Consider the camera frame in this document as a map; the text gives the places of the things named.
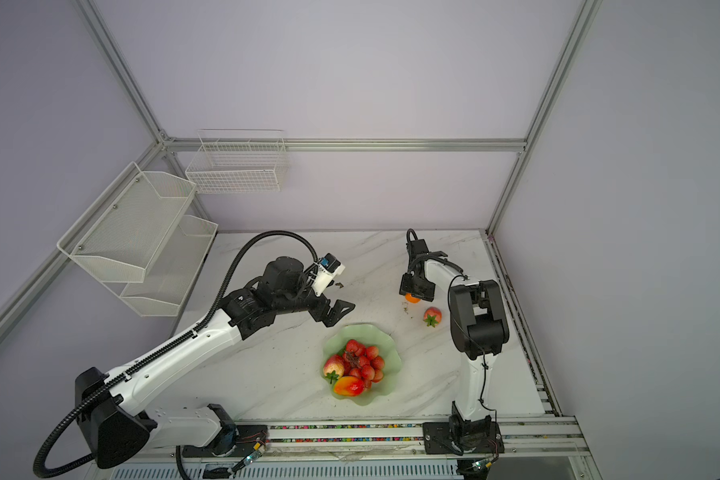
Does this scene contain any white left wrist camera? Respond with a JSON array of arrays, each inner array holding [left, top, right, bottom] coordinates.
[[311, 253, 345, 297]]

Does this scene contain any white mesh shelf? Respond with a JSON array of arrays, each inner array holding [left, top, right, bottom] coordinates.
[[119, 215, 218, 317], [57, 163, 197, 283]]

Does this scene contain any white mesh lower shelf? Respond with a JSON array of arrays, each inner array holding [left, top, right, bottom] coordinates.
[[119, 215, 218, 317]]

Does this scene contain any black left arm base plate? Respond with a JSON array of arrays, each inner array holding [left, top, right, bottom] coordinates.
[[182, 424, 269, 458]]

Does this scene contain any white wire wall basket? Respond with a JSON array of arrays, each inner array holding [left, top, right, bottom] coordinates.
[[185, 129, 290, 194]]

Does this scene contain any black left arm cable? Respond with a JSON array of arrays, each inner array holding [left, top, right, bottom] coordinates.
[[32, 230, 320, 479]]

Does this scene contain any red fake strawberry apple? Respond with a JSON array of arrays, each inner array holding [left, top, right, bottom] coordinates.
[[423, 307, 443, 327]]

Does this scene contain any red yellow fake mango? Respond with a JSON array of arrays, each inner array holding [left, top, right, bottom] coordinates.
[[333, 376, 366, 397]]

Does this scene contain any aluminium front rail frame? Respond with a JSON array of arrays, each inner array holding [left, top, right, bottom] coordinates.
[[86, 415, 602, 479]]

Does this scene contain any white mesh upper shelf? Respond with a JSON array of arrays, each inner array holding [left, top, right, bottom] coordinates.
[[57, 163, 197, 283]]

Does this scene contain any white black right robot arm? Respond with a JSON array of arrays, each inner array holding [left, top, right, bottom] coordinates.
[[399, 229, 510, 455]]

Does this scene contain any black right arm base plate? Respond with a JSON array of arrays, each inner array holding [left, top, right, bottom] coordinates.
[[422, 421, 505, 456]]

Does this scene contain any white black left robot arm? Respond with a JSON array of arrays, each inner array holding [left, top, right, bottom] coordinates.
[[76, 254, 355, 469]]

